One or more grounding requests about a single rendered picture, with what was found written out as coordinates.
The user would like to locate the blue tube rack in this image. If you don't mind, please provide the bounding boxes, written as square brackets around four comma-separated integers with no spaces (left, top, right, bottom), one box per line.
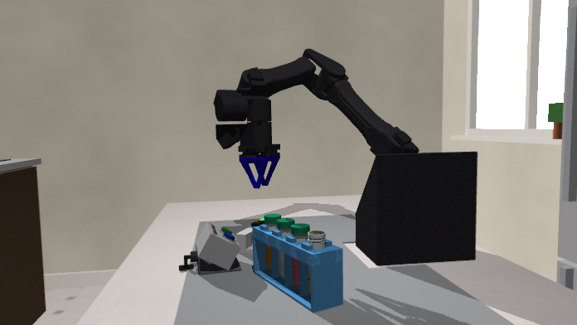
[252,225,343,313]

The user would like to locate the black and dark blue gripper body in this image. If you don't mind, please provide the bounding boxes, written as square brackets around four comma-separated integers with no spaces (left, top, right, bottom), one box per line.
[238,122,280,158]

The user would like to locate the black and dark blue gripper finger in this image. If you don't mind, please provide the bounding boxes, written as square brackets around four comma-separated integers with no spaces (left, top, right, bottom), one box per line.
[239,157,269,188]
[255,155,280,186]

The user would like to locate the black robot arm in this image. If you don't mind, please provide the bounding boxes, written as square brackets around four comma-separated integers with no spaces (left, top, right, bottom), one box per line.
[213,49,419,156]

